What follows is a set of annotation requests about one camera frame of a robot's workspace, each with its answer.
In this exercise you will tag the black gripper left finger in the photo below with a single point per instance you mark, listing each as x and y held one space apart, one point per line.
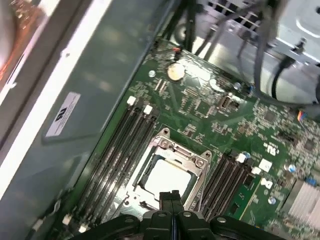
166 202

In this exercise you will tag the round coin battery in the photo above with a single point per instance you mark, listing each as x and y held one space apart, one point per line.
176 72

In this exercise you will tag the black RAM slot bank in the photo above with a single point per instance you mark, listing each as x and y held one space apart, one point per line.
220 180
117 155

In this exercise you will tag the white warning sticker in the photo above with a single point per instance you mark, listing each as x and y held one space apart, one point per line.
63 115

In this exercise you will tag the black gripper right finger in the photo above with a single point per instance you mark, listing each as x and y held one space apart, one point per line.
178 202

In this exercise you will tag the green RAM stick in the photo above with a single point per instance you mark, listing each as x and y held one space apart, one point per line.
243 200

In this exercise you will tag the silver finned heatsink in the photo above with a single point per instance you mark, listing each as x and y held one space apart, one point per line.
305 202

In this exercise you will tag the silver CPU plate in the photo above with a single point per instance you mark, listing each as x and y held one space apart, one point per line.
170 177

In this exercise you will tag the green motherboard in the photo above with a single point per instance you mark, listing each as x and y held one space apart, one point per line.
200 112

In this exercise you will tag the metal socket cover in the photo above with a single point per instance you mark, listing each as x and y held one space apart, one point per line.
196 181

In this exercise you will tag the metal disk bay cage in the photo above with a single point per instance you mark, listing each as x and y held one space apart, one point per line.
300 25

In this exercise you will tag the CPU socket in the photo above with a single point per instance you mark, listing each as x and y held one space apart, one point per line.
165 136

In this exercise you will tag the black open PC case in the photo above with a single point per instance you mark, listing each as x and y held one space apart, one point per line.
100 62

